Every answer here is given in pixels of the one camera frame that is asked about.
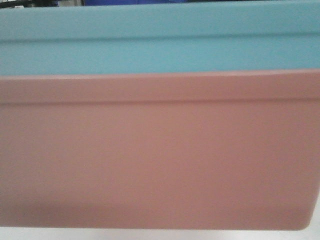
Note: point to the pink plastic box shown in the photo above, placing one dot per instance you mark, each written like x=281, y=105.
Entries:
x=236, y=150

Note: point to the light blue plastic box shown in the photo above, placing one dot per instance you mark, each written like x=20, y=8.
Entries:
x=161, y=38

